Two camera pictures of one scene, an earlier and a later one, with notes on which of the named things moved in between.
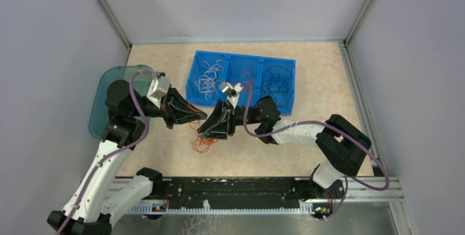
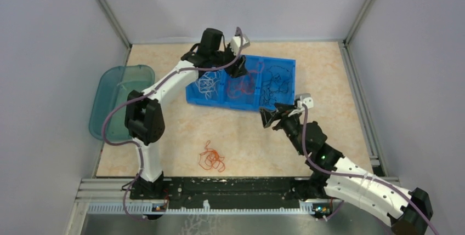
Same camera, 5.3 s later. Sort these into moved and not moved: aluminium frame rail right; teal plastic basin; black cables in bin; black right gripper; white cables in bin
Moved: black right gripper
Not moved: aluminium frame rail right; white cables in bin; black cables in bin; teal plastic basin
